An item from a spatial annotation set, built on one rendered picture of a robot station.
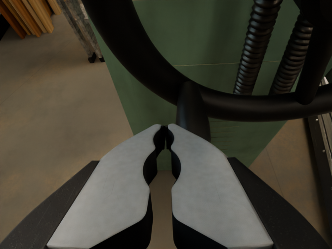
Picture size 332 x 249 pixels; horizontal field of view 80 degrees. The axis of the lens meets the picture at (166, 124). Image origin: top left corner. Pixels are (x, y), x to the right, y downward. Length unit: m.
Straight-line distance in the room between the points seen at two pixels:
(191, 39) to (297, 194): 0.79
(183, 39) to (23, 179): 0.95
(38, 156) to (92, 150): 0.26
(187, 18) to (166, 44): 0.06
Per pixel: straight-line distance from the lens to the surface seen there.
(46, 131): 1.20
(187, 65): 0.40
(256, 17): 0.23
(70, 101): 1.26
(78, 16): 1.27
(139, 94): 0.46
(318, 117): 1.03
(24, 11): 1.82
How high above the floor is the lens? 0.85
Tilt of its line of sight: 57 degrees down
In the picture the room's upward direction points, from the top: 6 degrees counter-clockwise
